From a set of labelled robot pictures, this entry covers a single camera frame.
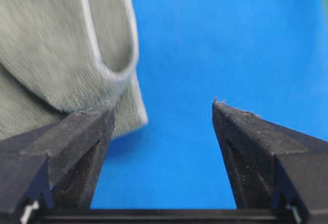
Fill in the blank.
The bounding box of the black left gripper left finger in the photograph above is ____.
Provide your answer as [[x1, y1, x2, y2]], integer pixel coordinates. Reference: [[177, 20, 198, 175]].
[[1, 103, 115, 223]]

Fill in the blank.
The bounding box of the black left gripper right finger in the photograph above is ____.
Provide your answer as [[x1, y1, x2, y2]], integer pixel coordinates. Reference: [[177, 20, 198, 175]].
[[212, 101, 327, 223]]

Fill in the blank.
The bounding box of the grey-green terry towel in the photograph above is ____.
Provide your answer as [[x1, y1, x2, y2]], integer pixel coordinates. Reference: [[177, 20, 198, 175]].
[[1, 0, 148, 139]]

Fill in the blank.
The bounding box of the blue table mat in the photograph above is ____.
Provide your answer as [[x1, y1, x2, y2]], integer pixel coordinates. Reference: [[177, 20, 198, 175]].
[[91, 0, 327, 209]]

